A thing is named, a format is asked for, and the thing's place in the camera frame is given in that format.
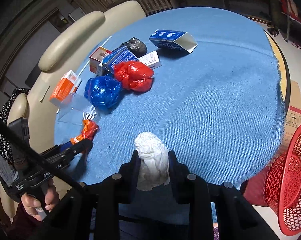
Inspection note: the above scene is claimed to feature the white paper ball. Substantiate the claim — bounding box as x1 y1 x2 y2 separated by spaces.
134 132 170 191

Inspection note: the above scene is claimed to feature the orange plastic wrapper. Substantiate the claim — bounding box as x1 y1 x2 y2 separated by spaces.
70 119 99 145

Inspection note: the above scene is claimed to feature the clear plastic container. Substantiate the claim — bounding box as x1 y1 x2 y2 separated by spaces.
58 93 101 125

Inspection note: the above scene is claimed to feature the orange white carton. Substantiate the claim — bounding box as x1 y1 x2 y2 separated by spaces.
49 70 82 108

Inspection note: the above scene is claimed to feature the blue plastic bag ball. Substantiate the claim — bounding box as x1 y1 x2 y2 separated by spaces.
84 75 122 111

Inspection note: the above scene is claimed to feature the red yellow medicine box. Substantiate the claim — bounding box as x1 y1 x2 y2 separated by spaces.
89 46 111 76

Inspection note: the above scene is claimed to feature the red plastic bag ball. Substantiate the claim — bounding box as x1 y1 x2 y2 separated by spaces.
114 61 154 93

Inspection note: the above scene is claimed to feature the blue medicine box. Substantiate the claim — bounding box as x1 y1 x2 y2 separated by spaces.
101 46 139 74

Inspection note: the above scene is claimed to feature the black plastic bag ball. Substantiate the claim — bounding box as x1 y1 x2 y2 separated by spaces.
119 37 148 58

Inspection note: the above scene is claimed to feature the white medicine box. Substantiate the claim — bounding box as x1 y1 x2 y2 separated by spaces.
139 50 161 69

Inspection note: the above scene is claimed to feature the dark blue carton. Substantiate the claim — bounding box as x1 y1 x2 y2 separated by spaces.
149 29 198 54

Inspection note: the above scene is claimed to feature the person's left hand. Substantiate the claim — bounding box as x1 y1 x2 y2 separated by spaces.
21 179 59 222

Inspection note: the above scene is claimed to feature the beige leather sofa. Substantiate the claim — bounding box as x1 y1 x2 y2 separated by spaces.
0 0 147 222

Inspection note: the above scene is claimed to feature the white thin stick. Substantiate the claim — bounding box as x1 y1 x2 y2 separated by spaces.
56 35 113 114

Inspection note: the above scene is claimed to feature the blue table cloth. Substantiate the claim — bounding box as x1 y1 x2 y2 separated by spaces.
67 7 285 188

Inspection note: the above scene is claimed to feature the red mesh basket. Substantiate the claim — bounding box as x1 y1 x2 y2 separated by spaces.
264 125 301 236

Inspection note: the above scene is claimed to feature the brown cardboard box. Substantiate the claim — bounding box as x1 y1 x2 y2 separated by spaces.
281 80 301 151

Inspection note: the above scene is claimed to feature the black cable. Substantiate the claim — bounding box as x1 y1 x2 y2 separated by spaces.
0 112 86 196

